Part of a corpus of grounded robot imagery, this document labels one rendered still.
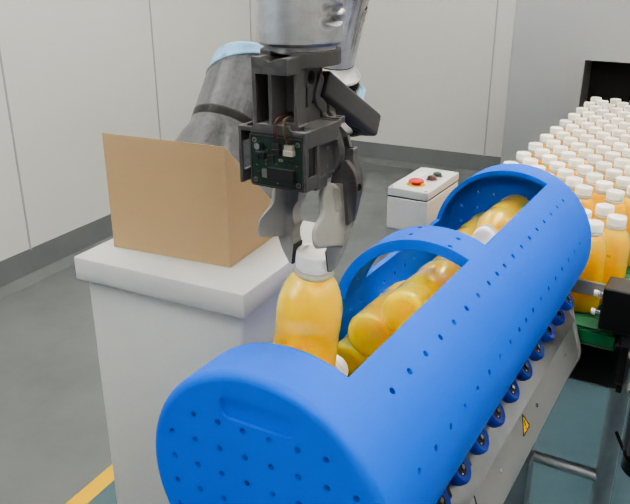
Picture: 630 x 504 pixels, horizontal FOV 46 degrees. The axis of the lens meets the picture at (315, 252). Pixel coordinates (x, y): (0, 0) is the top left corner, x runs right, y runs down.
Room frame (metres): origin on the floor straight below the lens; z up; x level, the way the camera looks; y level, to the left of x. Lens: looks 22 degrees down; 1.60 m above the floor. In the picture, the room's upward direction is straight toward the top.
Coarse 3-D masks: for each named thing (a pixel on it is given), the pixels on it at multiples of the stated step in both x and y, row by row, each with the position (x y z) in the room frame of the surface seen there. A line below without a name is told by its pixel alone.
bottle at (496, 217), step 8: (504, 200) 1.28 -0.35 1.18; (512, 200) 1.28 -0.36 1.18; (520, 200) 1.29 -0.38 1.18; (528, 200) 1.31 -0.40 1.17; (496, 208) 1.23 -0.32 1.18; (504, 208) 1.23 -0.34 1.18; (512, 208) 1.24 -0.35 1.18; (520, 208) 1.26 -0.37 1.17; (480, 216) 1.22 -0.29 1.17; (488, 216) 1.20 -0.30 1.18; (496, 216) 1.20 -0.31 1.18; (504, 216) 1.20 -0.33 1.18; (512, 216) 1.22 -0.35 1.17; (480, 224) 1.20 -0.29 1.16; (488, 224) 1.18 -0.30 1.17; (496, 224) 1.18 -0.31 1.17; (504, 224) 1.19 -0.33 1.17; (496, 232) 1.17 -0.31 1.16
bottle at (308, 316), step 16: (288, 288) 0.67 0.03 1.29; (304, 288) 0.66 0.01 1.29; (320, 288) 0.66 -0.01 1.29; (336, 288) 0.67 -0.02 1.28; (288, 304) 0.66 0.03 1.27; (304, 304) 0.65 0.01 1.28; (320, 304) 0.65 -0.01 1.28; (336, 304) 0.67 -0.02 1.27; (288, 320) 0.66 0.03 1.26; (304, 320) 0.65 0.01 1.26; (320, 320) 0.65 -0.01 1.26; (336, 320) 0.66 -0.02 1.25; (288, 336) 0.66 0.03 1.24; (304, 336) 0.65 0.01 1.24; (320, 336) 0.65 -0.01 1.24; (336, 336) 0.67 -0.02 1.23; (320, 352) 0.66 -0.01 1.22; (336, 352) 0.68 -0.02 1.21
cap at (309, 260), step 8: (304, 248) 0.68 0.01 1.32; (312, 248) 0.69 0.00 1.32; (296, 256) 0.68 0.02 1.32; (304, 256) 0.67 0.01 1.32; (312, 256) 0.67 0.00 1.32; (320, 256) 0.67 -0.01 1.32; (296, 264) 0.68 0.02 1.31; (304, 264) 0.66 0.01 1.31; (312, 264) 0.66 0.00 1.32; (320, 264) 0.66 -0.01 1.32; (304, 272) 0.67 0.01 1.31; (312, 272) 0.66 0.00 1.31; (320, 272) 0.66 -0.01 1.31; (328, 272) 0.67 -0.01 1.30
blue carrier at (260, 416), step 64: (512, 192) 1.33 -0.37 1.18; (448, 256) 0.92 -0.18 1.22; (512, 256) 0.97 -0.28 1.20; (576, 256) 1.16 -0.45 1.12; (448, 320) 0.76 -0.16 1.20; (512, 320) 0.86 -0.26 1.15; (192, 384) 0.63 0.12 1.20; (256, 384) 0.59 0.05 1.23; (320, 384) 0.59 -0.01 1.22; (384, 384) 0.62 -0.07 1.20; (448, 384) 0.68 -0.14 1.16; (192, 448) 0.63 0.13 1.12; (256, 448) 0.59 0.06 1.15; (320, 448) 0.55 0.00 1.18; (384, 448) 0.56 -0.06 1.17; (448, 448) 0.64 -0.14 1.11
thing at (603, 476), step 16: (624, 336) 1.30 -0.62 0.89; (592, 352) 1.56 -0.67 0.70; (608, 352) 1.56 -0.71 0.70; (624, 352) 1.29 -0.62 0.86; (576, 368) 1.49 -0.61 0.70; (592, 368) 1.49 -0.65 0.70; (608, 368) 1.49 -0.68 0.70; (624, 368) 1.28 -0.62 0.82; (608, 384) 1.42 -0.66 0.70; (624, 384) 1.34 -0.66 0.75; (608, 400) 1.60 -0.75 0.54; (624, 400) 1.57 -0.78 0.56; (608, 416) 1.58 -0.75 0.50; (624, 416) 1.57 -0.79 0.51; (608, 432) 1.58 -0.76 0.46; (608, 448) 1.57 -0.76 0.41; (544, 464) 1.66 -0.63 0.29; (560, 464) 1.64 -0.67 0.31; (576, 464) 1.63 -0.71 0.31; (608, 464) 1.57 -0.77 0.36; (592, 480) 1.60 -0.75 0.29; (608, 480) 1.57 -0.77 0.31; (592, 496) 1.59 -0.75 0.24; (608, 496) 1.57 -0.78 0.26
